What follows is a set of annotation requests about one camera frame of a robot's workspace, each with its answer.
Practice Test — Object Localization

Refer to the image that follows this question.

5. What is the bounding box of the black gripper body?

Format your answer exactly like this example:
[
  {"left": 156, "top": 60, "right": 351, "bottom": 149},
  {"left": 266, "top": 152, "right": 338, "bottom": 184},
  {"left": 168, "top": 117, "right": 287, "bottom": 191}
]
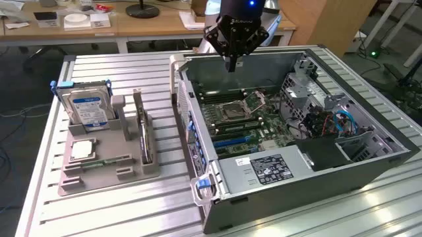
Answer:
[{"left": 216, "top": 0, "right": 266, "bottom": 41}]

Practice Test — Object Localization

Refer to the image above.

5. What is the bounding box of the graphics card with fan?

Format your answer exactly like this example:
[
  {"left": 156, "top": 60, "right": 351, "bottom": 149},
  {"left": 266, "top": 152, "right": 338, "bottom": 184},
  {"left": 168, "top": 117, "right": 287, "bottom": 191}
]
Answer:
[{"left": 132, "top": 88, "right": 155, "bottom": 165}]

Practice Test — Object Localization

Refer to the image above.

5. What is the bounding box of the stack of white papers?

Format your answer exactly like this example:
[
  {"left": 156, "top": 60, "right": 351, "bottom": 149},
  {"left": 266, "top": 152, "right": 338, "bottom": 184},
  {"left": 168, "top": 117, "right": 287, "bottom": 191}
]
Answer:
[{"left": 178, "top": 10, "right": 207, "bottom": 31}]

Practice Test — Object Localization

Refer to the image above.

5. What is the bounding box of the wooden desk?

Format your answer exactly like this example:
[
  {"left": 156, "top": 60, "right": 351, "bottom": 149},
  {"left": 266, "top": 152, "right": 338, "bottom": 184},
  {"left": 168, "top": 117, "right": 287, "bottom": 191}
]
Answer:
[{"left": 0, "top": 0, "right": 298, "bottom": 48}]

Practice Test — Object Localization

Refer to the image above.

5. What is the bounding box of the wooden cabinet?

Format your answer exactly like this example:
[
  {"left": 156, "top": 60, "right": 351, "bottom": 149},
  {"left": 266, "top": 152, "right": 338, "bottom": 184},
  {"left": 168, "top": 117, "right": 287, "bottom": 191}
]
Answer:
[{"left": 272, "top": 0, "right": 378, "bottom": 56}]

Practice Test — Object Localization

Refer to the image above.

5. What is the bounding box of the metal socket cover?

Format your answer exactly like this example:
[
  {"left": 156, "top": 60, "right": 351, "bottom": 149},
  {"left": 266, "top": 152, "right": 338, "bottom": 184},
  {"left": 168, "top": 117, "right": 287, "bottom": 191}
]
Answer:
[{"left": 243, "top": 90, "right": 266, "bottom": 110}]

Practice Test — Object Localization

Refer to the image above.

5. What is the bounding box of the black round stand base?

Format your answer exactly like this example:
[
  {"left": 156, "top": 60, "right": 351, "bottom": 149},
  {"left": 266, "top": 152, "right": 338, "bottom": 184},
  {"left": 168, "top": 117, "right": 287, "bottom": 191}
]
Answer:
[{"left": 124, "top": 0, "right": 160, "bottom": 19}]

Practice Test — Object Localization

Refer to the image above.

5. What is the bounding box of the tall metal disk bay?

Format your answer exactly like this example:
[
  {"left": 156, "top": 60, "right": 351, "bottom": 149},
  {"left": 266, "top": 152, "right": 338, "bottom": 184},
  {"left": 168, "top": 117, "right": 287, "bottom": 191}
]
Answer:
[{"left": 279, "top": 71, "right": 330, "bottom": 119}]

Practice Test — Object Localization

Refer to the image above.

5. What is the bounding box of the CPU socket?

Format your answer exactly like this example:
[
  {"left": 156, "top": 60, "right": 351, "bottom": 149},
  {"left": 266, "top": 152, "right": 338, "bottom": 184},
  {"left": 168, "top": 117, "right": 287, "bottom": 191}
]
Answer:
[{"left": 219, "top": 100, "right": 247, "bottom": 121}]

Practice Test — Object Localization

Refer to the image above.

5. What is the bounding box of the green motherboard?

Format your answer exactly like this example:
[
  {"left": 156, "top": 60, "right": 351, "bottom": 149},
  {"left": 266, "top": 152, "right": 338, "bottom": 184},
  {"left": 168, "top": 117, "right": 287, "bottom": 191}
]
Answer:
[{"left": 194, "top": 81, "right": 298, "bottom": 160}]

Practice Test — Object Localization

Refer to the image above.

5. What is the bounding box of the installed RAM stick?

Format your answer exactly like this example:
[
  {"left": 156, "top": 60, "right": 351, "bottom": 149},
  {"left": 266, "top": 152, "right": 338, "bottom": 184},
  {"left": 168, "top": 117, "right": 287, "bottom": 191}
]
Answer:
[{"left": 215, "top": 120, "right": 262, "bottom": 131}]

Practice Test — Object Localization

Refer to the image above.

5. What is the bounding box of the small plain white box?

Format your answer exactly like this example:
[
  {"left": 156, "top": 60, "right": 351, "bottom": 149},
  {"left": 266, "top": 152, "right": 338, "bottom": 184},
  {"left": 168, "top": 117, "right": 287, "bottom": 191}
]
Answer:
[{"left": 89, "top": 13, "right": 111, "bottom": 29}]

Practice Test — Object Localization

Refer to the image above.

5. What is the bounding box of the blue expansion slot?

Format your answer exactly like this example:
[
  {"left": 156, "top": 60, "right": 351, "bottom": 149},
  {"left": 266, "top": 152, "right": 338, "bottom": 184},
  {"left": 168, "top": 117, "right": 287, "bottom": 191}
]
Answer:
[{"left": 212, "top": 137, "right": 251, "bottom": 149}]

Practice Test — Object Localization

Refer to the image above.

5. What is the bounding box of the silver chipset heatsink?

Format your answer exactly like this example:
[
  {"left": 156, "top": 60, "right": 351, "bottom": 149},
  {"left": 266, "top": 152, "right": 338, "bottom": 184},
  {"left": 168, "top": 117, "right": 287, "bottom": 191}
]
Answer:
[{"left": 262, "top": 140, "right": 282, "bottom": 150}]

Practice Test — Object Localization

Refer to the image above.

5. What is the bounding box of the black air shroud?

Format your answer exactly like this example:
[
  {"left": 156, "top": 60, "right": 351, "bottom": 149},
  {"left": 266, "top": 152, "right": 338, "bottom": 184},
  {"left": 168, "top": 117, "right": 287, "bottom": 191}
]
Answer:
[{"left": 292, "top": 137, "right": 352, "bottom": 172}]

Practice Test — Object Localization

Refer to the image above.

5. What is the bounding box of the hard disk with blue label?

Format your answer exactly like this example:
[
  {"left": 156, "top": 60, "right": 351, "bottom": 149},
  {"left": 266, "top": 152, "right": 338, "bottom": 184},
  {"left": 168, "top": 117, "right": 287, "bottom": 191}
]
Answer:
[{"left": 55, "top": 85, "right": 111, "bottom": 131}]

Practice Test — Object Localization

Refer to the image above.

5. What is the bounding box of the black equipment stand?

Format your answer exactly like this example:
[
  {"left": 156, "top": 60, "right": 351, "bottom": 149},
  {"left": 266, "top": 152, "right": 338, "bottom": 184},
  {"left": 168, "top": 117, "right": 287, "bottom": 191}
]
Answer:
[{"left": 382, "top": 62, "right": 422, "bottom": 112}]

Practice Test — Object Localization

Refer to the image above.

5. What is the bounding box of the blue disk caddy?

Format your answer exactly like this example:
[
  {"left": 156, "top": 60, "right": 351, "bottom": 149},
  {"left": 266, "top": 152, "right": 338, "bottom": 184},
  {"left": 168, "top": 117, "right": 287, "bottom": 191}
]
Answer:
[{"left": 49, "top": 78, "right": 115, "bottom": 119}]

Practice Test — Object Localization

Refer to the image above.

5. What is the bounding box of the black office chair base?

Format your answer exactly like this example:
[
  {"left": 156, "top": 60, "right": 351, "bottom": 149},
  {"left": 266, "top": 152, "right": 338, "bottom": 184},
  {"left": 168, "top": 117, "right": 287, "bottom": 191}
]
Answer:
[{"left": 19, "top": 43, "right": 100, "bottom": 73}]

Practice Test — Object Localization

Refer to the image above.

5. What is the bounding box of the white box with black lid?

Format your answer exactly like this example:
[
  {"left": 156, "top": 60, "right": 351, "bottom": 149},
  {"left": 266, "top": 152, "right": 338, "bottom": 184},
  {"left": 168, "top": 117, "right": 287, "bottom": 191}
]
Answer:
[{"left": 32, "top": 11, "right": 61, "bottom": 29}]

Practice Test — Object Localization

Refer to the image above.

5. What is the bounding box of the low metal disk bay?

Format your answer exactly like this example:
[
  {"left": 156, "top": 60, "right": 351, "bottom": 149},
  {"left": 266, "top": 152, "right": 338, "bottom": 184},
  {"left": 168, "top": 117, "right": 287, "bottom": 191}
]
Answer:
[{"left": 334, "top": 130, "right": 395, "bottom": 163}]

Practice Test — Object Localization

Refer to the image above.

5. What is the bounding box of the grey parts rack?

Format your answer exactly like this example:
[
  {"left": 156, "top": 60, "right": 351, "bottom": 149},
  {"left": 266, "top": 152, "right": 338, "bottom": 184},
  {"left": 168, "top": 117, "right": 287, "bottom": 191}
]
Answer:
[{"left": 57, "top": 95, "right": 162, "bottom": 197}]

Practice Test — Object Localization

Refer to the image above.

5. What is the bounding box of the grey power supply unit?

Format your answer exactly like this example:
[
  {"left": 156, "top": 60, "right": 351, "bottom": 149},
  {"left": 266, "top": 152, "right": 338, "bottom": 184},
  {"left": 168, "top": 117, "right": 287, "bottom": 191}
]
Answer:
[{"left": 216, "top": 145, "right": 318, "bottom": 196}]

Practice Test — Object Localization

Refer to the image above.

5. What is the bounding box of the silver CPU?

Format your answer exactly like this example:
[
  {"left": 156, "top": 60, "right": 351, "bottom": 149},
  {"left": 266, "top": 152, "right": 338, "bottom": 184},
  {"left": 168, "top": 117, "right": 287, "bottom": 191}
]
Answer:
[{"left": 71, "top": 142, "right": 95, "bottom": 160}]

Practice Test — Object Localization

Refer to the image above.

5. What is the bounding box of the white paper card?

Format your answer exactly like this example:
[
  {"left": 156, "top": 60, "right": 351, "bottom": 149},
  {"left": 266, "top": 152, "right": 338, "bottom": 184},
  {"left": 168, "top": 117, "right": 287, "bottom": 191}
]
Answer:
[{"left": 4, "top": 22, "right": 31, "bottom": 30}]

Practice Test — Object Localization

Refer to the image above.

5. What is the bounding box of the green RAM stick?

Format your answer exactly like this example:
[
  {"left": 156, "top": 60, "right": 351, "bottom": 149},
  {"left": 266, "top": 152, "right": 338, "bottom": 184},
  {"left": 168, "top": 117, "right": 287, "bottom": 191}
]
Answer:
[{"left": 79, "top": 158, "right": 124, "bottom": 170}]

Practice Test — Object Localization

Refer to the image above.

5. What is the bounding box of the clear plastic bag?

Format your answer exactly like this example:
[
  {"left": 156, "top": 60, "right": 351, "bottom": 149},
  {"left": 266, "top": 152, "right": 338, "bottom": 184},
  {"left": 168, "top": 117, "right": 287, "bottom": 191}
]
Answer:
[{"left": 0, "top": 1, "right": 31, "bottom": 23}]

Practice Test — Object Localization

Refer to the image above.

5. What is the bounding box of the black open PC case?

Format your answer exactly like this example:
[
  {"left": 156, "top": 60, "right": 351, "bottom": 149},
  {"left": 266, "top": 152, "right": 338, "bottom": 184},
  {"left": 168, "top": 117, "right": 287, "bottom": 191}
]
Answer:
[{"left": 168, "top": 44, "right": 422, "bottom": 235}]

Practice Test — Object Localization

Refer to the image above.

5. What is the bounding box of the red wire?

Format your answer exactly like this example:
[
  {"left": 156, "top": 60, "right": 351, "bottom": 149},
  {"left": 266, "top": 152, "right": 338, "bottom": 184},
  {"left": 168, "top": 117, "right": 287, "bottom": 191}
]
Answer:
[{"left": 320, "top": 114, "right": 334, "bottom": 137}]

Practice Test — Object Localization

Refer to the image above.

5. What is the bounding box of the blue wire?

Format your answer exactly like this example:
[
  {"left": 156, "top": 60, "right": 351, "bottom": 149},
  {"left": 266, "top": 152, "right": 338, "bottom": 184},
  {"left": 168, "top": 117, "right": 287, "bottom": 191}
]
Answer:
[{"left": 331, "top": 111, "right": 359, "bottom": 137}]

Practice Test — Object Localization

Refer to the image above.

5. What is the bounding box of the white box with ring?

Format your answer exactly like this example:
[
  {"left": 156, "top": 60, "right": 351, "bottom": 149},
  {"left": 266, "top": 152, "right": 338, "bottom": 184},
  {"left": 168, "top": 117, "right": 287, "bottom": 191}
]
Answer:
[{"left": 63, "top": 13, "right": 93, "bottom": 32}]

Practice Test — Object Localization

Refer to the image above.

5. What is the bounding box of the white table frame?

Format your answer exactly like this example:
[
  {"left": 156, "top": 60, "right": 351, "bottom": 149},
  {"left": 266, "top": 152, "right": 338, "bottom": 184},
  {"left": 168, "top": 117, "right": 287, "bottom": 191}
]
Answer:
[{"left": 362, "top": 0, "right": 422, "bottom": 68}]

